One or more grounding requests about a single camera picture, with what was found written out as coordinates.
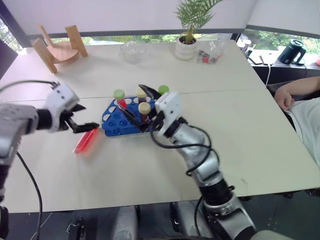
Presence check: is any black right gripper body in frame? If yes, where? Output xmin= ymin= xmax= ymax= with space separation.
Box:
xmin=144 ymin=111 xmax=166 ymax=132

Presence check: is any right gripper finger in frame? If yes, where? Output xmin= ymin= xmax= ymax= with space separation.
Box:
xmin=138 ymin=84 xmax=162 ymax=100
xmin=117 ymin=103 xmax=149 ymax=133

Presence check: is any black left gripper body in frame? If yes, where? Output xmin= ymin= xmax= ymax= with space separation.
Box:
xmin=59 ymin=109 xmax=76 ymax=131

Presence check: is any red liquid test tube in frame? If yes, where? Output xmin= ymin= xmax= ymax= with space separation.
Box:
xmin=72 ymin=127 xmax=102 ymax=158

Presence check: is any yellow-capped test tube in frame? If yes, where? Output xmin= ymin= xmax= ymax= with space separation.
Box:
xmin=135 ymin=86 xmax=148 ymax=104

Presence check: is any green-capped test tube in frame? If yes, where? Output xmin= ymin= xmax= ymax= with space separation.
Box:
xmin=157 ymin=84 xmax=170 ymax=96

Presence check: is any blue test tube rack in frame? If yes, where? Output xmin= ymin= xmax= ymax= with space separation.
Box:
xmin=101 ymin=96 xmax=161 ymax=138

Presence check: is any bystander bare hand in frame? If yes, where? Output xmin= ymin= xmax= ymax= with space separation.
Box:
xmin=274 ymin=86 xmax=296 ymax=110

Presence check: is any yellow-capped dark red tube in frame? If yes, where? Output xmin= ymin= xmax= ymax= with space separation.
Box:
xmin=138 ymin=101 xmax=152 ymax=123

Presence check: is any green-capped red liquid tube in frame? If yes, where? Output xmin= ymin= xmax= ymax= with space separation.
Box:
xmin=113 ymin=89 xmax=129 ymax=111

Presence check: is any clear glass bowl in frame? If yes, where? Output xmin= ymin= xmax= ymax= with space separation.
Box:
xmin=119 ymin=40 xmax=147 ymax=65

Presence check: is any palm plant in white pot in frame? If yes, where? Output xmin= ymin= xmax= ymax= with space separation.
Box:
xmin=174 ymin=0 xmax=225 ymax=62

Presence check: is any wooden stand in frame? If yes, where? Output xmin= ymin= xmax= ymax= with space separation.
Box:
xmin=31 ymin=24 xmax=89 ymax=75

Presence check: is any clear plastic bag of parts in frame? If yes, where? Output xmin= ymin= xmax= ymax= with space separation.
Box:
xmin=196 ymin=37 xmax=225 ymax=66

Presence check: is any grey rounded shape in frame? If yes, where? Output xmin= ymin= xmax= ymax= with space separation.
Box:
xmin=112 ymin=205 xmax=139 ymax=240

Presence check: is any black side table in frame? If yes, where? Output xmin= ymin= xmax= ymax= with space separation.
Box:
xmin=246 ymin=48 xmax=320 ymax=87

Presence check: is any dark green kettle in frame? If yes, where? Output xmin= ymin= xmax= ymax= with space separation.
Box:
xmin=276 ymin=38 xmax=308 ymax=66

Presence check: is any bystander light shirt torso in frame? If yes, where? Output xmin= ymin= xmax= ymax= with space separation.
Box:
xmin=284 ymin=96 xmax=320 ymax=173

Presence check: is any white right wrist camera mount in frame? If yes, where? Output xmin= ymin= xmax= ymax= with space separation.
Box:
xmin=154 ymin=91 xmax=184 ymax=138

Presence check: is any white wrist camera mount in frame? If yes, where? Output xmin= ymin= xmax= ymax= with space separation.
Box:
xmin=46 ymin=83 xmax=80 ymax=133
xmin=154 ymin=91 xmax=184 ymax=138

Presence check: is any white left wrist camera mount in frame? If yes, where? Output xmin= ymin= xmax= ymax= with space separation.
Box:
xmin=46 ymin=83 xmax=80 ymax=133

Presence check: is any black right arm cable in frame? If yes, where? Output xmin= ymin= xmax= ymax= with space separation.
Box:
xmin=150 ymin=124 xmax=221 ymax=177

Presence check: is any white charging cable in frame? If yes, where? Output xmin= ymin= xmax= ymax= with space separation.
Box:
xmin=265 ymin=63 xmax=273 ymax=87

